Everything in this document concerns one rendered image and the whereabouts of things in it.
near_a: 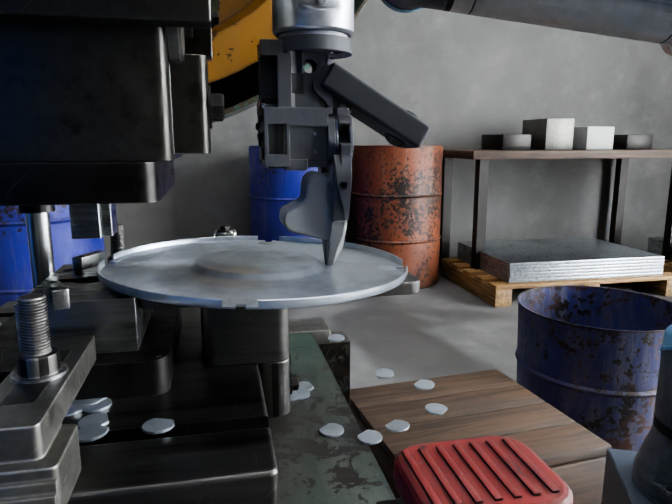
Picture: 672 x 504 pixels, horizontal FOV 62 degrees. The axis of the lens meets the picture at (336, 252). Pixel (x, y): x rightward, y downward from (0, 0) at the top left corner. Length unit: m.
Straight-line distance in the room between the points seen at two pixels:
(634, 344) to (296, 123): 1.13
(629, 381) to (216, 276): 1.18
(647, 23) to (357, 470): 0.55
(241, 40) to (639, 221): 4.45
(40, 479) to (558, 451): 0.95
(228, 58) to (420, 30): 3.33
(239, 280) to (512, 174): 3.98
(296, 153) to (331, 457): 0.27
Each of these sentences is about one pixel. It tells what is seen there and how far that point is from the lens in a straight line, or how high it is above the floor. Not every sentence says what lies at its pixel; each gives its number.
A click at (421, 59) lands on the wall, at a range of 4.13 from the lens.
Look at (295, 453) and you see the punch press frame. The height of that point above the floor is 0.64.
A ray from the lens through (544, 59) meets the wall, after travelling 4.53.
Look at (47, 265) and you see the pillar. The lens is 0.65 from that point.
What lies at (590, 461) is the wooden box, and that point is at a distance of 1.20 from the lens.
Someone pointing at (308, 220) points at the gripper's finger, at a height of 0.83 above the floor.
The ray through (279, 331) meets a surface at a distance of 0.52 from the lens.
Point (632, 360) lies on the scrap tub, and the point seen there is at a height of 0.41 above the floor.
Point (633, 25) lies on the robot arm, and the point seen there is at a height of 1.03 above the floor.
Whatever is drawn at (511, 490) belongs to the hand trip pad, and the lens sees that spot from 0.27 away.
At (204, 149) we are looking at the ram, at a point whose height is 0.90.
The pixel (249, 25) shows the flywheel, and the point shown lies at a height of 1.07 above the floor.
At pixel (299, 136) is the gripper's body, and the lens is 0.52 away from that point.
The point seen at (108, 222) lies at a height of 0.83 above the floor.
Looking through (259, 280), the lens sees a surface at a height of 0.79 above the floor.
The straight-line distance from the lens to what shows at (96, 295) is 0.51.
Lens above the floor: 0.91
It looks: 11 degrees down
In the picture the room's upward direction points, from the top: straight up
